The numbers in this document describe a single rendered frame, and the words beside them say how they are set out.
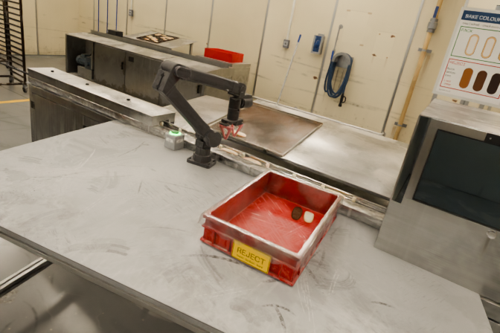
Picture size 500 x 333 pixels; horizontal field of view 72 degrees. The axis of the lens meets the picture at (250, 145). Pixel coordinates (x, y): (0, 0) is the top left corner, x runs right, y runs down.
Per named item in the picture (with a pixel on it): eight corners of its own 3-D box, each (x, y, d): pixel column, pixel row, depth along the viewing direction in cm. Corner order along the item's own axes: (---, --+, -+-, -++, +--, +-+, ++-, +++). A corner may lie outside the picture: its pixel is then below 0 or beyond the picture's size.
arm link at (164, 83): (142, 81, 131) (157, 88, 125) (165, 56, 134) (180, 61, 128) (200, 143, 164) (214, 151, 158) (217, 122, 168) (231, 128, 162)
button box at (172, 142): (161, 152, 174) (164, 131, 171) (172, 149, 181) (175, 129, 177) (173, 157, 171) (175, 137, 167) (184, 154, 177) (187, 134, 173)
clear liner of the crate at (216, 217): (194, 240, 105) (198, 212, 102) (263, 187, 147) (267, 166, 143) (295, 291, 92) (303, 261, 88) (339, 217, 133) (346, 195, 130)
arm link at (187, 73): (158, 72, 134) (174, 78, 128) (162, 58, 133) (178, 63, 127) (231, 91, 168) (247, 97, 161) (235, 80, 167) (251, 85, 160)
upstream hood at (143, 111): (27, 78, 244) (27, 66, 241) (53, 76, 258) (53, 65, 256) (151, 128, 186) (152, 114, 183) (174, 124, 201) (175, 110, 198)
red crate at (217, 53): (203, 56, 524) (204, 47, 519) (216, 56, 554) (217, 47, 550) (231, 62, 503) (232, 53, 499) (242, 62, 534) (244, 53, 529)
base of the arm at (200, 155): (185, 161, 160) (208, 169, 157) (187, 146, 157) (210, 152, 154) (195, 156, 168) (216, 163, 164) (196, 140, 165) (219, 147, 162)
